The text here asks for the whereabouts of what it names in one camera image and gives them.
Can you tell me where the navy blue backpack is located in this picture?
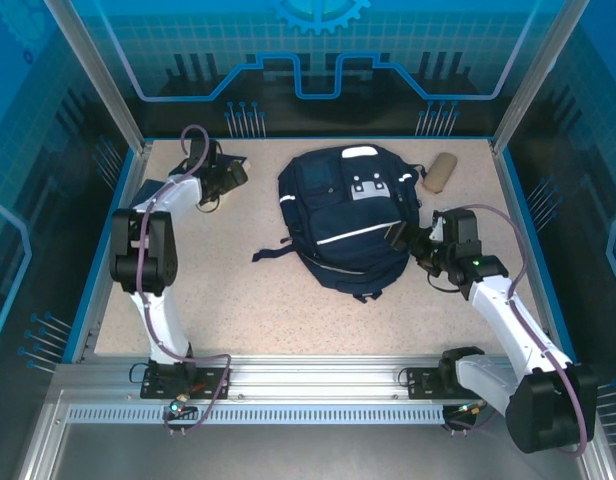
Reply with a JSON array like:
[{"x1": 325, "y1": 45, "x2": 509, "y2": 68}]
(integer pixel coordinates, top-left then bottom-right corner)
[{"x1": 251, "y1": 144, "x2": 425, "y2": 302}]

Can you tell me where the beige pencil case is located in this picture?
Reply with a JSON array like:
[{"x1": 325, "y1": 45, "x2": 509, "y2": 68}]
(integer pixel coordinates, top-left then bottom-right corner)
[{"x1": 420, "y1": 152, "x2": 459, "y2": 194}]

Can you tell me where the blue printed acrylic panel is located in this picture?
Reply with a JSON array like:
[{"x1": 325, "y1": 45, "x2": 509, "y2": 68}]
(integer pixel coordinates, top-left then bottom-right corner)
[
  {"x1": 0, "y1": 0, "x2": 139, "y2": 381},
  {"x1": 502, "y1": 0, "x2": 616, "y2": 436},
  {"x1": 67, "y1": 0, "x2": 559, "y2": 139}
]

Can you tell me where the grey metal shelf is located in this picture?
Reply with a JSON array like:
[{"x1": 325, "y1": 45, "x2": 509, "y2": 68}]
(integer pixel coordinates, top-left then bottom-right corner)
[{"x1": 17, "y1": 389, "x2": 616, "y2": 480}]

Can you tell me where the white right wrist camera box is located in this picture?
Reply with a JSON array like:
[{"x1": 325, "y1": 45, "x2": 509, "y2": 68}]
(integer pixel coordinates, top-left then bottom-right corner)
[{"x1": 429, "y1": 211, "x2": 448, "y2": 245}]

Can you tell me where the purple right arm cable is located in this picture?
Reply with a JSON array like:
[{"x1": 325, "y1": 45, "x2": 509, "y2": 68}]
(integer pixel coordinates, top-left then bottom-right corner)
[{"x1": 435, "y1": 203, "x2": 589, "y2": 456}]

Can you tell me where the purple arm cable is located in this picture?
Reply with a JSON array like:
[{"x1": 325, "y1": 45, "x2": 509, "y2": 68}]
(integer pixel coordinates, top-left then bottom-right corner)
[
  {"x1": 435, "y1": 203, "x2": 589, "y2": 456},
  {"x1": 136, "y1": 124, "x2": 234, "y2": 435}
]

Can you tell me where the aluminium table side rail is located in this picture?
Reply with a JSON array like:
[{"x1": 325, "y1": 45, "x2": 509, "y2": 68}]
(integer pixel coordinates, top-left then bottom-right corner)
[
  {"x1": 487, "y1": 138, "x2": 580, "y2": 365},
  {"x1": 62, "y1": 139, "x2": 154, "y2": 365}
]

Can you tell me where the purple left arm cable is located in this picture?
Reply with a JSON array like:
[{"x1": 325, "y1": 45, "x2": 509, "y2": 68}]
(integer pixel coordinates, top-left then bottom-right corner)
[{"x1": 136, "y1": 124, "x2": 234, "y2": 435}]

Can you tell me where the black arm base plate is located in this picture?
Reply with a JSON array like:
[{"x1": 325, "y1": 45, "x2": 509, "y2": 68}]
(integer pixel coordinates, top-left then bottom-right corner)
[
  {"x1": 140, "y1": 362, "x2": 232, "y2": 400},
  {"x1": 405, "y1": 367, "x2": 498, "y2": 400}
]

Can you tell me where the aluminium frame post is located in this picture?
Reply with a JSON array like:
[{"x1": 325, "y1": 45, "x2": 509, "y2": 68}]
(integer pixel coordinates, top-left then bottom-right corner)
[
  {"x1": 43, "y1": 0, "x2": 153, "y2": 154},
  {"x1": 489, "y1": 0, "x2": 588, "y2": 155}
]

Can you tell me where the green lit cable connector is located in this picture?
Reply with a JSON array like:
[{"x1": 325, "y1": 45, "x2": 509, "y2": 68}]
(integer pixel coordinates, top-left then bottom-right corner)
[
  {"x1": 168, "y1": 397, "x2": 198, "y2": 420},
  {"x1": 456, "y1": 398, "x2": 491, "y2": 420}
]

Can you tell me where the aluminium front frame rail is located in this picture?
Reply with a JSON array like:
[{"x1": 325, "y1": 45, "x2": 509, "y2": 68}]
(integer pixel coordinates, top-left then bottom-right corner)
[{"x1": 52, "y1": 354, "x2": 589, "y2": 401}]

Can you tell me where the slotted grey cable duct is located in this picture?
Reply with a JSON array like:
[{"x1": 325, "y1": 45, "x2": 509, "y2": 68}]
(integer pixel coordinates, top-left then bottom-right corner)
[{"x1": 66, "y1": 405, "x2": 447, "y2": 426}]

